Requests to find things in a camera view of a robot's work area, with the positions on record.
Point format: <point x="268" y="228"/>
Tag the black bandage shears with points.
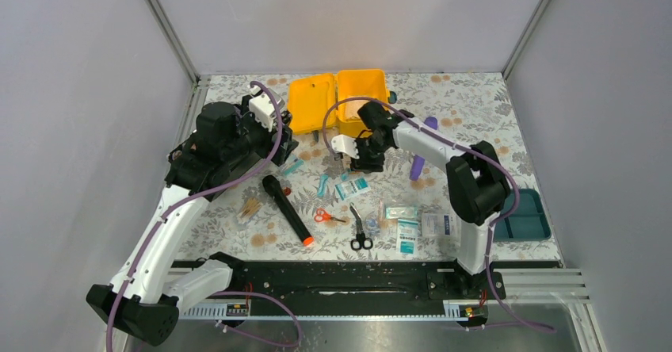
<point x="360" y="240"/>

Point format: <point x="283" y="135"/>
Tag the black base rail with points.
<point x="389" y="289"/>

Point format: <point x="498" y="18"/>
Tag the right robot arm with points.
<point x="478" y="185"/>

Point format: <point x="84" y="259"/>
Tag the teal gauze packet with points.
<point x="349" y="189"/>

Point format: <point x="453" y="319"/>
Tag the orange handled small scissors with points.
<point x="322" y="215"/>

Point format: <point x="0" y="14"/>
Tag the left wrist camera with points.
<point x="264" y="107"/>

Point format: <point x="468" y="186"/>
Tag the clear bag blue tape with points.
<point x="376" y="222"/>

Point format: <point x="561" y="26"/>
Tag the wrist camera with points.
<point x="342" y="145"/>
<point x="264" y="107"/>

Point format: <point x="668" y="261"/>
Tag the white blue medicine packet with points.
<point x="439" y="225"/>

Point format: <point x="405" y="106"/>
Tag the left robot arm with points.
<point x="230" y="143"/>

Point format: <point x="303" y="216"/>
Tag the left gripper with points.
<point x="269" y="143"/>

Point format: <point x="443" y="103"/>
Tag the small teal wrapped item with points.
<point x="323" y="180"/>

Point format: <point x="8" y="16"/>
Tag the black poker chip case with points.
<point x="182" y="161"/>

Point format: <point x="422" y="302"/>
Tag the wooden sticks bundle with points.
<point x="249" y="209"/>

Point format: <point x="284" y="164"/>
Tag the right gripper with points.
<point x="364" y="165"/>

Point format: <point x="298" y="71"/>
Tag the teal dressing packet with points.
<point x="408" y="232"/>

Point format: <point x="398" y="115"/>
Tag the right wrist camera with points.
<point x="342" y="145"/>

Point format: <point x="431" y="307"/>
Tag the black flashlight orange tip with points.
<point x="273" y="188"/>

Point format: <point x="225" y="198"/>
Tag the boxed bandage pack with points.
<point x="346" y="163"/>

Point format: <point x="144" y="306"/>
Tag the teal plastic tray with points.
<point x="527" y="223"/>

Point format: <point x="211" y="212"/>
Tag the yellow plastic kit box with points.
<point x="325" y="101"/>

